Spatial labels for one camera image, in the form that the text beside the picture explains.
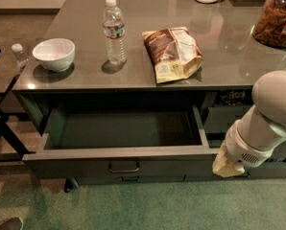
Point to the black side table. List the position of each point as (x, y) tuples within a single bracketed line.
[(7, 133)]

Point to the white ceramic bowl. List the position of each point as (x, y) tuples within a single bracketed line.
[(55, 54)]

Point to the grey drawer cabinet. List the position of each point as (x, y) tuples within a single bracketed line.
[(154, 90)]

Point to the taped gripper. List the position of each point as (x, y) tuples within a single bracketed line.
[(243, 150)]

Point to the small bottle white cap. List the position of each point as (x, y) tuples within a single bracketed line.
[(21, 57)]

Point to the black caster wheel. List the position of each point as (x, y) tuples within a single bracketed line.
[(68, 186)]

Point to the jar of nuts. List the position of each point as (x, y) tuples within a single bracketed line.
[(270, 28)]

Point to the clear plastic water bottle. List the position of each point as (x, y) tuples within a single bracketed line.
[(114, 30)]

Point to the grey drawer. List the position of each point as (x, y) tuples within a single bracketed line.
[(123, 143), (220, 118), (279, 152), (265, 171), (126, 179)]

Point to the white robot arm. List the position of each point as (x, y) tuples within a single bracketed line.
[(251, 140)]

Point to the shoe with white sole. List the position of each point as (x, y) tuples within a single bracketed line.
[(12, 224)]

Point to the brown yellow snack bag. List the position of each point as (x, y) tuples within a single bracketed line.
[(174, 54)]

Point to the dark snack package in drawer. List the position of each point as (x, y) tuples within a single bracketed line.
[(234, 97)]

